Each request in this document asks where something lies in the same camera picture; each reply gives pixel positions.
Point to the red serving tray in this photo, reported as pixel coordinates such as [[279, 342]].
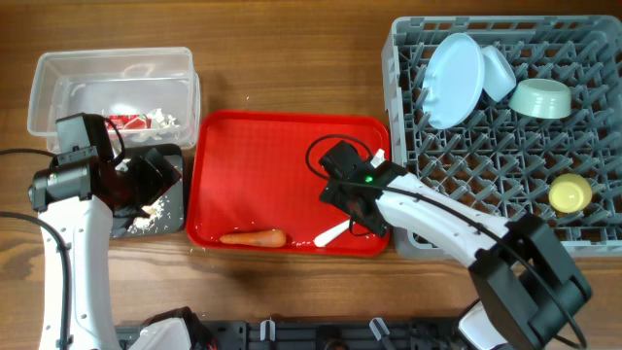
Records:
[[253, 171]]

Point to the black plastic tray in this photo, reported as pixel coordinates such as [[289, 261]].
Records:
[[173, 157]]

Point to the clear plastic bin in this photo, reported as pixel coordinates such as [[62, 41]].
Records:
[[117, 82]]

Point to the orange carrot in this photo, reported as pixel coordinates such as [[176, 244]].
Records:
[[273, 238]]

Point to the grey dishwasher rack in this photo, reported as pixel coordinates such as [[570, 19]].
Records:
[[497, 161]]

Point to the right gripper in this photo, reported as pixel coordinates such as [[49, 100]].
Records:
[[351, 202]]

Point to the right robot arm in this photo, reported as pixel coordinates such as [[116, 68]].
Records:
[[528, 286]]

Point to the rice and food scraps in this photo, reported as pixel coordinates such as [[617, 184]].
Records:
[[161, 218]]

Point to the mint green bowl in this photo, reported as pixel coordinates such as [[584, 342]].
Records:
[[541, 99]]

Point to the red snack wrapper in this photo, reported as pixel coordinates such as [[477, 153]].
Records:
[[131, 122]]

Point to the white plastic spoon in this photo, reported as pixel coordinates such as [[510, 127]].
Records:
[[324, 238]]

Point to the light blue plate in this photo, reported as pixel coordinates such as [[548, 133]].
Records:
[[453, 81]]

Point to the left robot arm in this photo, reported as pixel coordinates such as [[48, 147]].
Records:
[[78, 199]]

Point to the white tissue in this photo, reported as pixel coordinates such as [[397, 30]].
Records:
[[157, 119]]

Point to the yellow plastic cup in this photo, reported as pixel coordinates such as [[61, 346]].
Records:
[[570, 193]]

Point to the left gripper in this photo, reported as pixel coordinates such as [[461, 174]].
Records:
[[141, 182]]

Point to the light blue small bowl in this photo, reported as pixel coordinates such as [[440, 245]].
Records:
[[499, 78]]

